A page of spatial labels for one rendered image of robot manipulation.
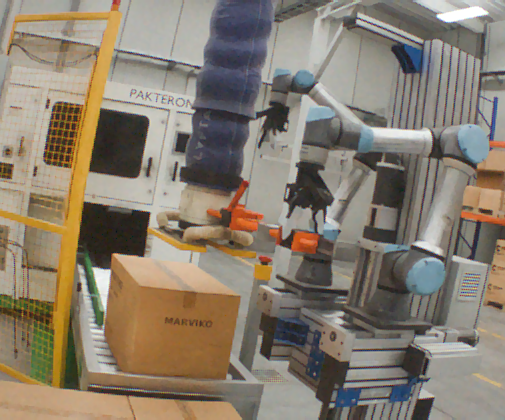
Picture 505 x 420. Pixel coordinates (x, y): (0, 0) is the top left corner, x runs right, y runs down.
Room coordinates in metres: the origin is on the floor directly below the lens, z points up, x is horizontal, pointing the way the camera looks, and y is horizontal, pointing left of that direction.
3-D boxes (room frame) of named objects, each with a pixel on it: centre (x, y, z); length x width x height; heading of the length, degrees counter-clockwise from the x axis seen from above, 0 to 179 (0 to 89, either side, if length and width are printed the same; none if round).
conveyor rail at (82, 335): (2.91, 0.88, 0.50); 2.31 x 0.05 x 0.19; 21
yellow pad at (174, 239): (1.91, 0.25, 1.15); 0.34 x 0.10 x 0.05; 30
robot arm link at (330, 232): (2.14, -0.29, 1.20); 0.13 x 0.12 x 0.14; 174
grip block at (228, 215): (1.74, 0.04, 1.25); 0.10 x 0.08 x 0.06; 120
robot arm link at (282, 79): (2.29, -0.03, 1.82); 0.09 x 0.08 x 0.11; 84
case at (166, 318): (2.25, 0.29, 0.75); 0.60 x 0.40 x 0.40; 25
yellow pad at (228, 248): (2.01, 0.08, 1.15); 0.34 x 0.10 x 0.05; 30
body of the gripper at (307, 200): (1.46, -0.13, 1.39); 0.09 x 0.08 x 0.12; 30
